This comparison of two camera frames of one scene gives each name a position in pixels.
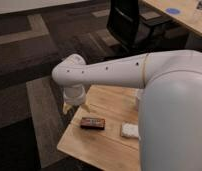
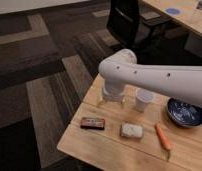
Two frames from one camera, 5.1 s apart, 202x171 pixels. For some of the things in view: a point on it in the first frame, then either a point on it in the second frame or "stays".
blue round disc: x=173 y=10 stays
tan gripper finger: x=65 y=108 to x=101 y=102
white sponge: x=129 y=129 stays
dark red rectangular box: x=95 y=123 stays
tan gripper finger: x=85 y=107 to x=123 y=103
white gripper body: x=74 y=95 to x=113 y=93
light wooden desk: x=184 y=11 stays
